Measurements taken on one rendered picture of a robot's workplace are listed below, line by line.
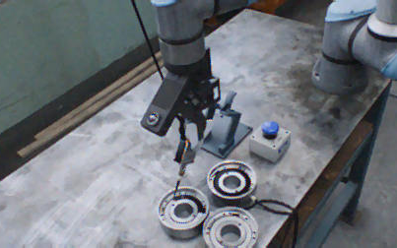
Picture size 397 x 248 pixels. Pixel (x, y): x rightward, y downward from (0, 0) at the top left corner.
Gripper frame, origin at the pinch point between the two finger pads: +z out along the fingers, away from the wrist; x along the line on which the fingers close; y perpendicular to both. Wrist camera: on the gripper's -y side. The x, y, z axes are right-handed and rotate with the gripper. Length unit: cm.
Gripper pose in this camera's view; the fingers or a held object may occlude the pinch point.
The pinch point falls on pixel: (187, 146)
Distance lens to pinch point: 80.1
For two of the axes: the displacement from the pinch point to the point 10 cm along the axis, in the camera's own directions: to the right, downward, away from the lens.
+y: 6.2, -5.6, 5.5
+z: 0.9, 7.5, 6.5
